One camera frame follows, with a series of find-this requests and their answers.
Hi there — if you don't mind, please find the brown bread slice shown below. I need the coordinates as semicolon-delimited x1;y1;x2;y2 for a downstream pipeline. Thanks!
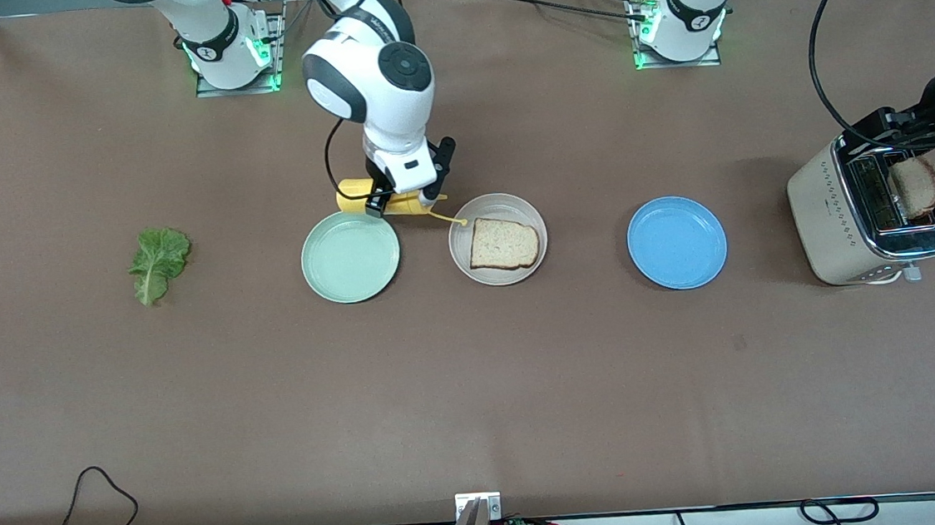
885;154;935;221
465;212;544;275

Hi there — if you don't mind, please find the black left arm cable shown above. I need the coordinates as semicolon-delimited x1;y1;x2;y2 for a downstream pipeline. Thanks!
804;0;908;146

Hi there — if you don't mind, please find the blue plate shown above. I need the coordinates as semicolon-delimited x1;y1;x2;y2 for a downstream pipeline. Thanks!
624;191;732;295

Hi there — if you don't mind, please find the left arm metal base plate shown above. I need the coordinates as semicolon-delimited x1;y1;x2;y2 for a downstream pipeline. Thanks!
628;0;725;73

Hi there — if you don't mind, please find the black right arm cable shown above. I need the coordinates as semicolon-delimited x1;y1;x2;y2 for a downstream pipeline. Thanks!
305;0;428;194

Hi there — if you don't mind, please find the yellow mustard squeeze bottle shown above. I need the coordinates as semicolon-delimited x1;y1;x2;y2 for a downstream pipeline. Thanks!
333;168;471;238

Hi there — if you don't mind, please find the beige chrome toaster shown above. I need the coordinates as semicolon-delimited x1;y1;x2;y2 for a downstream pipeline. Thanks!
782;126;935;293

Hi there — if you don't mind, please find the silver mounting bracket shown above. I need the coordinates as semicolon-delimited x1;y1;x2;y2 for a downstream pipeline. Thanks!
454;490;503;523

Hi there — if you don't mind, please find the green plate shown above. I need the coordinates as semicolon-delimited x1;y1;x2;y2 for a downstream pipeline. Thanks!
297;206;405;308

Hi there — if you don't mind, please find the green lettuce leaf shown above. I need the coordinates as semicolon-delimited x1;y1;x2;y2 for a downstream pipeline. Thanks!
125;225;197;309

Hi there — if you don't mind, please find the beige plate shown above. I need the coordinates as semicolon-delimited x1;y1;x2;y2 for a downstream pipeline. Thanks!
444;189;552;290

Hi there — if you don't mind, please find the black cable to arm base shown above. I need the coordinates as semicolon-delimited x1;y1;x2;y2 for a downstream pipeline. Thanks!
453;0;655;37

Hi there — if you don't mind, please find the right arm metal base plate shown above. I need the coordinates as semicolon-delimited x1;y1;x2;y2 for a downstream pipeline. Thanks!
190;10;293;100

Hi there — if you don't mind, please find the black coiled cable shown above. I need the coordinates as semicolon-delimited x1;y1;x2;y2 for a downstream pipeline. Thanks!
799;494;882;525

